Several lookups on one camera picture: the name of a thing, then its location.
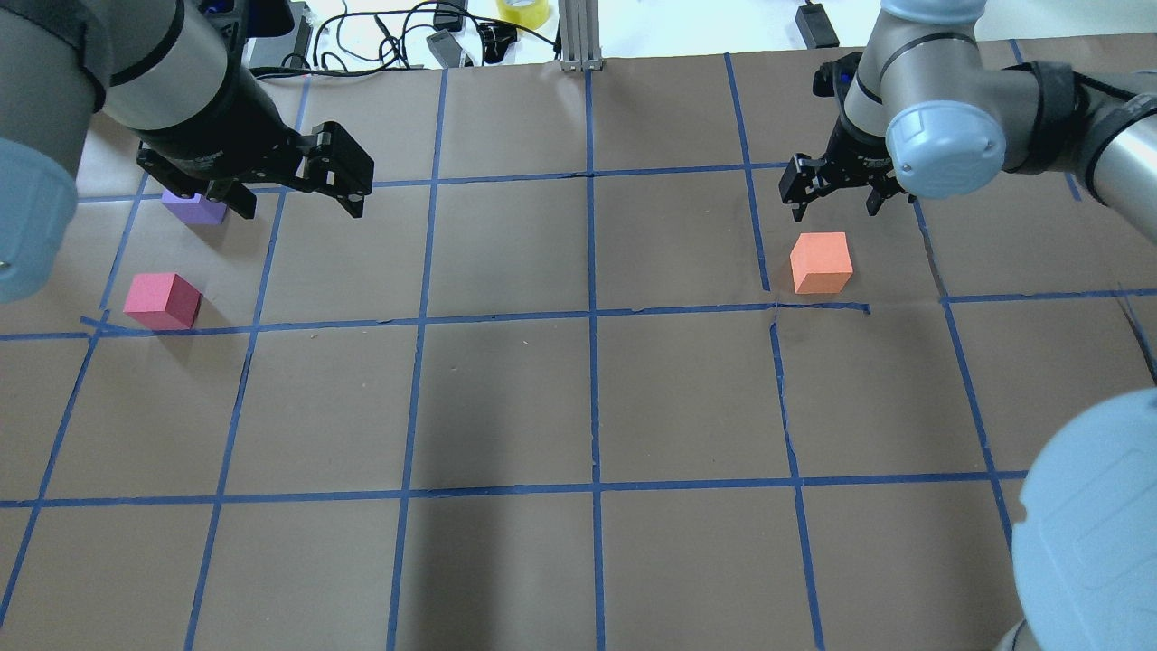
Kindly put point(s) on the black power adapter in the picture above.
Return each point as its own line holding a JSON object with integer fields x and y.
{"x": 815, "y": 26}

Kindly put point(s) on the orange foam cube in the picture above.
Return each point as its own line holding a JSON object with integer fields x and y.
{"x": 821, "y": 263}

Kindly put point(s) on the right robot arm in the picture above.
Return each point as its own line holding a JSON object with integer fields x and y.
{"x": 919, "y": 114}

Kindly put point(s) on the pink foam cube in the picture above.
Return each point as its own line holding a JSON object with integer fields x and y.
{"x": 162, "y": 301}

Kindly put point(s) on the aluminium frame post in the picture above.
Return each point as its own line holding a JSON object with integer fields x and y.
{"x": 579, "y": 36}

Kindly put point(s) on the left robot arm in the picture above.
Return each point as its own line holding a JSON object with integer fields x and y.
{"x": 170, "y": 72}

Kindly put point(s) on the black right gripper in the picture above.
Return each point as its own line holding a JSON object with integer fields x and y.
{"x": 857, "y": 151}

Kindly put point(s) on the yellow tape roll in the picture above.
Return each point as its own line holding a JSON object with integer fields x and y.
{"x": 531, "y": 14}

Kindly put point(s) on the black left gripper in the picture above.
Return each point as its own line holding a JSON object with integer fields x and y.
{"x": 221, "y": 127}

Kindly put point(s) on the purple foam cube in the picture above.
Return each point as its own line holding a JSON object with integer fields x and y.
{"x": 194, "y": 210}

